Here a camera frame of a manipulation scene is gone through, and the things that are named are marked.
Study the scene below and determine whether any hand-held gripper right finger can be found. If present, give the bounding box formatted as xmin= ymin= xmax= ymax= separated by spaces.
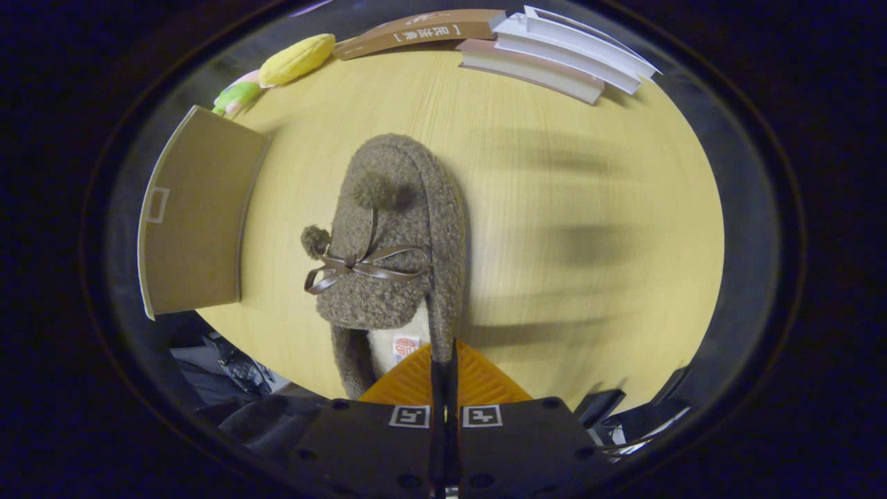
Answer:
xmin=445 ymin=340 xmax=614 ymax=499

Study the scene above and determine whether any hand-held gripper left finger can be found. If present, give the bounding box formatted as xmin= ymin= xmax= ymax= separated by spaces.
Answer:
xmin=288 ymin=342 xmax=446 ymax=499

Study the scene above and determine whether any brown fuzzy shoe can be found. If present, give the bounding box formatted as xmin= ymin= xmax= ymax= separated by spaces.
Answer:
xmin=300 ymin=133 xmax=468 ymax=401

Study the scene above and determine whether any beige fabric storage box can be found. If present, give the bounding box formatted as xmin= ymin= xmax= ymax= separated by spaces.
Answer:
xmin=137 ymin=105 xmax=272 ymax=321

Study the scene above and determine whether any black metal stand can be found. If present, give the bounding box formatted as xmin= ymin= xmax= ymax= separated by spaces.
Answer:
xmin=574 ymin=366 xmax=694 ymax=458

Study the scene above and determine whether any black quilted bag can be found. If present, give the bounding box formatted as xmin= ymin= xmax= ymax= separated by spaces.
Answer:
xmin=201 ymin=331 xmax=276 ymax=397

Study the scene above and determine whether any pink and green plush toy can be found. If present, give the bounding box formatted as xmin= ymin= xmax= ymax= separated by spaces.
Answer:
xmin=212 ymin=69 xmax=267 ymax=119

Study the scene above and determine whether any pink book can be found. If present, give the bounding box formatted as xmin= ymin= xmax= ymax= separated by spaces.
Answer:
xmin=457 ymin=38 xmax=606 ymax=106

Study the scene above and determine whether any plain white book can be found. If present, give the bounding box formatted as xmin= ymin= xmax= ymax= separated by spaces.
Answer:
xmin=492 ymin=14 xmax=642 ymax=95

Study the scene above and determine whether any yellow plush toy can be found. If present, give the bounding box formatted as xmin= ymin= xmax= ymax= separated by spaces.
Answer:
xmin=259 ymin=33 xmax=336 ymax=88

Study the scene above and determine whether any brown book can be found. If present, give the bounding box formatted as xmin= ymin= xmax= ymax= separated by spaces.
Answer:
xmin=333 ymin=9 xmax=508 ymax=61

